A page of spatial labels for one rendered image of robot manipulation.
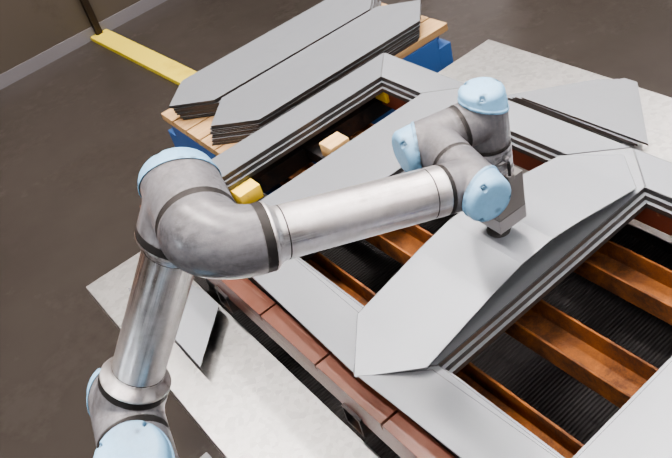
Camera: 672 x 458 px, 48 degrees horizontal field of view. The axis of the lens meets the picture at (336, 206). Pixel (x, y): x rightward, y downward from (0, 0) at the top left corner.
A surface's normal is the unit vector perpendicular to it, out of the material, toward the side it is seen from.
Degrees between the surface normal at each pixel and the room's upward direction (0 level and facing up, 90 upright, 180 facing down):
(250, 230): 41
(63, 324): 0
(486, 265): 10
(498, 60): 0
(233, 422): 0
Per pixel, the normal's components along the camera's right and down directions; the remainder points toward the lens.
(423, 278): -0.39, -0.61
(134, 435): -0.14, -0.66
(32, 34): 0.65, 0.36
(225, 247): -0.02, 0.14
